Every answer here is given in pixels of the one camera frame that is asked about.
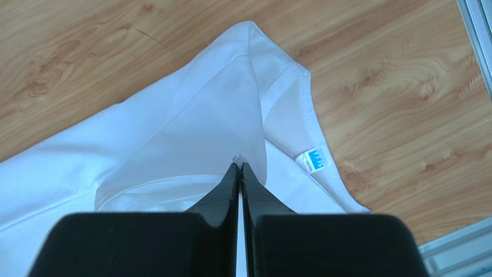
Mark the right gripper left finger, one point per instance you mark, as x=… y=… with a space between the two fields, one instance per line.
x=201 y=241

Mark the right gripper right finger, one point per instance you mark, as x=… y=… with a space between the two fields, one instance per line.
x=281 y=242

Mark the white t-shirt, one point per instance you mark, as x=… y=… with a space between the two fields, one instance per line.
x=241 y=99

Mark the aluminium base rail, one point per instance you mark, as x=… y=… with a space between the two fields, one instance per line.
x=465 y=252

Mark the right aluminium frame post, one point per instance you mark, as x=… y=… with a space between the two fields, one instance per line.
x=476 y=15

